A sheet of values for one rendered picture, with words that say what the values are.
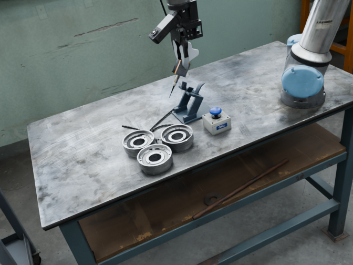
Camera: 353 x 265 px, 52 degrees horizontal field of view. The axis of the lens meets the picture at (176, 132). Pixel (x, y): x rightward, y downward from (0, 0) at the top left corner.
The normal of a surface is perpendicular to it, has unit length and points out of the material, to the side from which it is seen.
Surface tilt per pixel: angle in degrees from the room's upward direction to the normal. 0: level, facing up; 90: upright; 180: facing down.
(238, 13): 90
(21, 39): 90
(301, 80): 97
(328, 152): 0
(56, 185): 0
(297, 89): 97
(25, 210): 0
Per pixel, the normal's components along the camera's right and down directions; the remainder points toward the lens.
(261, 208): -0.14, -0.81
